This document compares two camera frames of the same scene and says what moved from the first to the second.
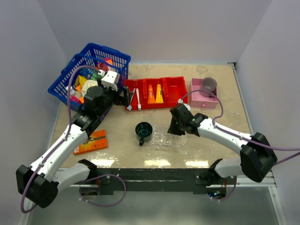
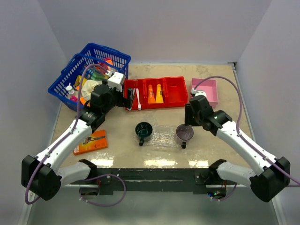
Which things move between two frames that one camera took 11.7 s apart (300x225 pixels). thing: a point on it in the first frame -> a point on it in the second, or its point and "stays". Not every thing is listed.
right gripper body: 181,123 -> 197,119
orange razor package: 97,141 stays
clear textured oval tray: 160,138 stays
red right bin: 175,89 stays
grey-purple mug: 209,84 -> 184,132
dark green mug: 143,129 stays
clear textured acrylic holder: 175,128 -> 164,136
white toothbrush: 139,106 stays
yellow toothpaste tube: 159,96 stays
